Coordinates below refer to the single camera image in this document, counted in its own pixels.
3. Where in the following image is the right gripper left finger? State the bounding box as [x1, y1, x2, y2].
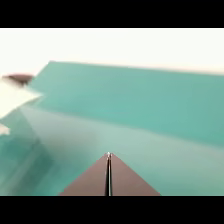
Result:
[59, 152, 110, 197]

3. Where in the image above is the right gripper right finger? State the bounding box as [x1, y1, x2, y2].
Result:
[108, 152, 161, 197]

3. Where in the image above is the white garment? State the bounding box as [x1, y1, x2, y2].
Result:
[0, 78, 43, 120]

